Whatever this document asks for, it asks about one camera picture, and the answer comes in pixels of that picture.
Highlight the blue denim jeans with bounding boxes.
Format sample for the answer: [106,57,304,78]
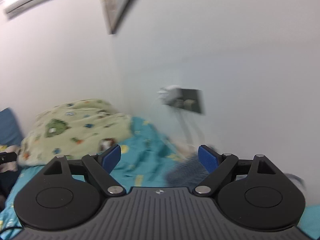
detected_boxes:
[164,153,306,195]

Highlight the green dinosaur fleece blanket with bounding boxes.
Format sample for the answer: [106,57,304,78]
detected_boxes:
[17,99,132,166]

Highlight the teal smiley bed sheet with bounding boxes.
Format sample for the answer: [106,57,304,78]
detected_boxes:
[1,118,309,239]

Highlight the white charger cable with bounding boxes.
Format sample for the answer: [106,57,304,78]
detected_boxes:
[152,97,208,151]

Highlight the wall power socket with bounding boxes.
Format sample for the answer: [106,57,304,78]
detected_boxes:
[158,85,204,114]

